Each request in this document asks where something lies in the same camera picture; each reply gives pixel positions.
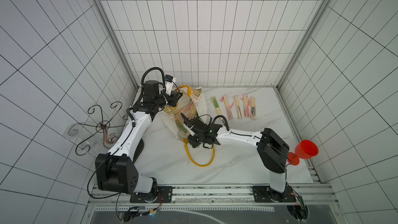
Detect cream tote bag yellow handles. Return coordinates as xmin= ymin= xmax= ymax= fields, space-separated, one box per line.
xmin=161 ymin=85 xmax=215 ymax=167

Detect plain bamboo folding fan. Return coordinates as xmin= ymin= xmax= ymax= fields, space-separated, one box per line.
xmin=234 ymin=95 xmax=243 ymax=119

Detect grey pink folding fan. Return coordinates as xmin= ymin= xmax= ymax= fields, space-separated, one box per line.
xmin=250 ymin=96 xmax=257 ymax=119

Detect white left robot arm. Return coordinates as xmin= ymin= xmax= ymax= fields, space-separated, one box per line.
xmin=95 ymin=75 xmax=182 ymax=198

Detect red plastic goblet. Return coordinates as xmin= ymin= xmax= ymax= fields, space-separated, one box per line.
xmin=288 ymin=140 xmax=319 ymax=166

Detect black wire ornament stand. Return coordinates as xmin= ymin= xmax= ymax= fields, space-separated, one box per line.
xmin=63 ymin=101 xmax=126 ymax=157

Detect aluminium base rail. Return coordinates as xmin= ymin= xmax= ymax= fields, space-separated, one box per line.
xmin=88 ymin=184 xmax=338 ymax=211

